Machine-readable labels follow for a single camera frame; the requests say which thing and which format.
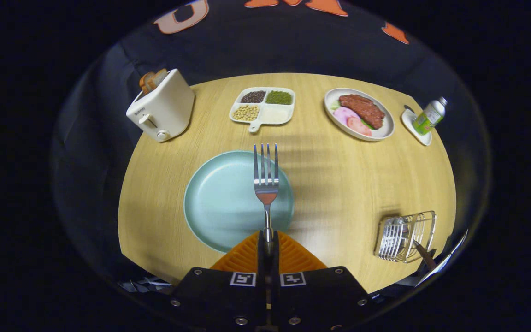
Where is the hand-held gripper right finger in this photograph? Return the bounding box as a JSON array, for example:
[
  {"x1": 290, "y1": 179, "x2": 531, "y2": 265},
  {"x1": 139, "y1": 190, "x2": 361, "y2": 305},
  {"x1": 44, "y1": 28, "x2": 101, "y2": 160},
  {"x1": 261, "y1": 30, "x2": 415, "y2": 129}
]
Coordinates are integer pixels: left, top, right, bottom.
[{"x1": 272, "y1": 230, "x2": 376, "y2": 329}]

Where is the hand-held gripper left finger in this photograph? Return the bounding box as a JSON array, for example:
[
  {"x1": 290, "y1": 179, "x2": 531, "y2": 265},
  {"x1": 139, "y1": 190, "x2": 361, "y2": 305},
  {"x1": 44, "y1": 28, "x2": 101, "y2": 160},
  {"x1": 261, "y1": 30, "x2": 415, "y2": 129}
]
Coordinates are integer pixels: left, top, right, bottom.
[{"x1": 169, "y1": 230, "x2": 268, "y2": 329}]

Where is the metal fork with dark handle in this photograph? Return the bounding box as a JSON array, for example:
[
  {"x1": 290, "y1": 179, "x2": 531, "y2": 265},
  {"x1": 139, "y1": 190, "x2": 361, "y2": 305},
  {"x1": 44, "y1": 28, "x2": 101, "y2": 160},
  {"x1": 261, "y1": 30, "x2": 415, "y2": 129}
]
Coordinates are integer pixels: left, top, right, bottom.
[{"x1": 253, "y1": 143, "x2": 280, "y2": 256}]

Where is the metal spoon with dark handle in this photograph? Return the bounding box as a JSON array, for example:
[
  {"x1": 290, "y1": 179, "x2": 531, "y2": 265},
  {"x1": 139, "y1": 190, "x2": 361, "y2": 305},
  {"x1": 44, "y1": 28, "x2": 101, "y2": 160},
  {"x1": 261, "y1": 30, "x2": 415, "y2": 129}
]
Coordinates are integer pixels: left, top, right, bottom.
[{"x1": 388, "y1": 217, "x2": 437, "y2": 272}]

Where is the light blue round plate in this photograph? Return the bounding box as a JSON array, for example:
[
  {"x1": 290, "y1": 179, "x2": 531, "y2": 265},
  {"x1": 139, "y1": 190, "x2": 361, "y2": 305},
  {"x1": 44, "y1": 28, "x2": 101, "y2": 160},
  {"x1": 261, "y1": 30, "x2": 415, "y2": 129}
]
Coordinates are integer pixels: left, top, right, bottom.
[{"x1": 183, "y1": 150, "x2": 295, "y2": 253}]

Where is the metal drainer basket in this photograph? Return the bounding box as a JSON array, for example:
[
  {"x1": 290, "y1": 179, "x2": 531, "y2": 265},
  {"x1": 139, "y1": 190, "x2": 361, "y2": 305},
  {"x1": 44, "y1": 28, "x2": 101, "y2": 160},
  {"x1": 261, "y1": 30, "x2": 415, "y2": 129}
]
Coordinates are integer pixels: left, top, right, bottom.
[{"x1": 375, "y1": 211, "x2": 437, "y2": 264}]

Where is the white divided tray of beans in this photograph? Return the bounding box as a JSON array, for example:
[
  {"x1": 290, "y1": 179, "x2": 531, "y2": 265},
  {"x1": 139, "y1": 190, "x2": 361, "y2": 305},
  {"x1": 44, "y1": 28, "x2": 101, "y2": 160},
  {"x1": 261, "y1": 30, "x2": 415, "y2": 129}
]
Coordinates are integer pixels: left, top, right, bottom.
[{"x1": 229, "y1": 87, "x2": 296, "y2": 133}]

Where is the reddish pink ham slice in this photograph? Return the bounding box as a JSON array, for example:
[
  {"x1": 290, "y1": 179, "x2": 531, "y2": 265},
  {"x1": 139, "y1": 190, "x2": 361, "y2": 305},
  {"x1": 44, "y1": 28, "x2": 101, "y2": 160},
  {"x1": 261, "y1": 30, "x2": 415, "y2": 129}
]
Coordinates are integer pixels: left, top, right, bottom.
[{"x1": 347, "y1": 116, "x2": 372, "y2": 137}]

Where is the pale pink ham slice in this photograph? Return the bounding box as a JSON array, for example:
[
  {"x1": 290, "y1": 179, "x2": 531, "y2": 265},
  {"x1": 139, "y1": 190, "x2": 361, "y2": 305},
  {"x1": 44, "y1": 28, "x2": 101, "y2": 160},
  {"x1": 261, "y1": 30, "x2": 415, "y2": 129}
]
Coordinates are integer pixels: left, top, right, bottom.
[{"x1": 333, "y1": 107, "x2": 360, "y2": 127}]

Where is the green lettuce leaf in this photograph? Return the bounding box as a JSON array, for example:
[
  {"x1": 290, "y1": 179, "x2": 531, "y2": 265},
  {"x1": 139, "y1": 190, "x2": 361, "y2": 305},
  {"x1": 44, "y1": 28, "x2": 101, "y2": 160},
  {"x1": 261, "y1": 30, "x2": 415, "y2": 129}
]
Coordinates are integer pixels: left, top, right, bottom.
[{"x1": 330, "y1": 99, "x2": 375, "y2": 130}]

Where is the white round dinner plate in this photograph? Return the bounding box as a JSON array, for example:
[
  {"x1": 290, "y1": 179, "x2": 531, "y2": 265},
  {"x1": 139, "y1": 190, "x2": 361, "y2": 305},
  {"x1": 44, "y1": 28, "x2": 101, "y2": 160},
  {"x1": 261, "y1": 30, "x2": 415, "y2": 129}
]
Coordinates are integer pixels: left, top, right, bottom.
[{"x1": 324, "y1": 88, "x2": 395, "y2": 142}]

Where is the white sheet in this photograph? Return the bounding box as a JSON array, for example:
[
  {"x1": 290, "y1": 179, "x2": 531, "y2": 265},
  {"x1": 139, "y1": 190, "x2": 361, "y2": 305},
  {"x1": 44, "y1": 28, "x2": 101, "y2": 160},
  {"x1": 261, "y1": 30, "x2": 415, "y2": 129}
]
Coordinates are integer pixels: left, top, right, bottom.
[{"x1": 415, "y1": 229, "x2": 469, "y2": 287}]

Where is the brown steak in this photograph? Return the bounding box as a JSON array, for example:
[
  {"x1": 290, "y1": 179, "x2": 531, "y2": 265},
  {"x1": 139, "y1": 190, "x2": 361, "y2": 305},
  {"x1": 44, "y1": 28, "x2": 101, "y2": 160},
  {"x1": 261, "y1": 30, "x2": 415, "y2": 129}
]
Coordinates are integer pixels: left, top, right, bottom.
[{"x1": 339, "y1": 94, "x2": 385, "y2": 130}]

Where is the white toaster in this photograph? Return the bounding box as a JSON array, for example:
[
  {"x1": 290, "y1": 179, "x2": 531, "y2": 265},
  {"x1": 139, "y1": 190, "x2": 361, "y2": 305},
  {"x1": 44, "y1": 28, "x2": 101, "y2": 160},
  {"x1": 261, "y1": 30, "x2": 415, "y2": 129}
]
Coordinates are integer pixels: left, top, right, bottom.
[{"x1": 126, "y1": 68, "x2": 195, "y2": 142}]

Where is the white square coaster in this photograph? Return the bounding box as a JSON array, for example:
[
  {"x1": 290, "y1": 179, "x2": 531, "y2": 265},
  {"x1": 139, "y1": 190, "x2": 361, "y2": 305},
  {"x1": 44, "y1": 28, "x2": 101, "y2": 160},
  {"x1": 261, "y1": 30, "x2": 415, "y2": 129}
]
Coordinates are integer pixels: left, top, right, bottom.
[{"x1": 401, "y1": 105, "x2": 433, "y2": 146}]

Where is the green label drink bottle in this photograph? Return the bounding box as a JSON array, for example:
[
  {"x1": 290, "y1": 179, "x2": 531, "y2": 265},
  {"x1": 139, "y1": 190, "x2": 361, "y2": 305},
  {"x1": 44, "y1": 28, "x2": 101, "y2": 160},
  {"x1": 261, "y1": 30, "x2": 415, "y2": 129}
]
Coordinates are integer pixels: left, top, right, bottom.
[{"x1": 412, "y1": 96, "x2": 448, "y2": 136}]

